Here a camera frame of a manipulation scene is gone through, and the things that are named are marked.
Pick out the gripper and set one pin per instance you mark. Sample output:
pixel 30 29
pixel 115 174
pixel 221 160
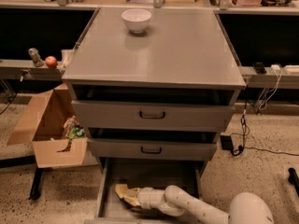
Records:
pixel 146 197

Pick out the yellow sponge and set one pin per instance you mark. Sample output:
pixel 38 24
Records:
pixel 120 189

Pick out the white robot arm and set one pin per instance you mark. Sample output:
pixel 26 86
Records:
pixel 245 207

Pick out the grey middle drawer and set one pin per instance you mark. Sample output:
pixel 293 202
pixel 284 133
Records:
pixel 154 150

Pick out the grey open bottom drawer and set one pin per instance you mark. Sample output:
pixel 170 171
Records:
pixel 137 173

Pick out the grey top drawer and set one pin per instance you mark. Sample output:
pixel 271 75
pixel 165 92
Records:
pixel 147 116

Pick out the grey drawer cabinet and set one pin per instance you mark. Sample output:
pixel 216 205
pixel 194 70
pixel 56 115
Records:
pixel 181 59

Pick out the green snack packet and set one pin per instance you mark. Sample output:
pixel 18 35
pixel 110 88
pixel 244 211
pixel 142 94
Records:
pixel 75 132

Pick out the black table leg base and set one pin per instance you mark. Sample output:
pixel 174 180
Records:
pixel 35 189

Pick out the black power adapter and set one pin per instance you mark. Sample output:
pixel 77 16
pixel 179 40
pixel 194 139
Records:
pixel 227 143

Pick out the brown cardboard box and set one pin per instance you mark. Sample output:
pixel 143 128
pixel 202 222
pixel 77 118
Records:
pixel 42 125

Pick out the red apple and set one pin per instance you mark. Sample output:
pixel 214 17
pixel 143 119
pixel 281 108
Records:
pixel 51 62

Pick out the black cylinder on floor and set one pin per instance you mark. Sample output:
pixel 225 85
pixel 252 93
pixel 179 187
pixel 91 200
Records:
pixel 294 179

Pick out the small grey figurine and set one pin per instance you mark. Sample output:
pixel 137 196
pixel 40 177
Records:
pixel 34 54

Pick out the white ceramic bowl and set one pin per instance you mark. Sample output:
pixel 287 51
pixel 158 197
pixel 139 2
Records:
pixel 136 19

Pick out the black remote device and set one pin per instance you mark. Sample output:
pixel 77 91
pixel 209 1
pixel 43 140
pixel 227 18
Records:
pixel 259 68

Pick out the white power strip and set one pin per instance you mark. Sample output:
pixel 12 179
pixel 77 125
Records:
pixel 289 69

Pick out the grey side shelf rail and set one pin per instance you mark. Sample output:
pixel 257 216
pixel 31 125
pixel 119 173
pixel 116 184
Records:
pixel 25 70

